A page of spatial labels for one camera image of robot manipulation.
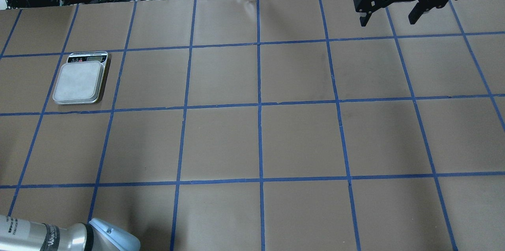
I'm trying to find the brown grid paper mat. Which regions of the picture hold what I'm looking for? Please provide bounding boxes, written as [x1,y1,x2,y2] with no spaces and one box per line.
[0,0,505,251]

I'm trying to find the digital kitchen scale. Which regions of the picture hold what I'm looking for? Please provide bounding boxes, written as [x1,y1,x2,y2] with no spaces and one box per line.
[52,51,108,105]

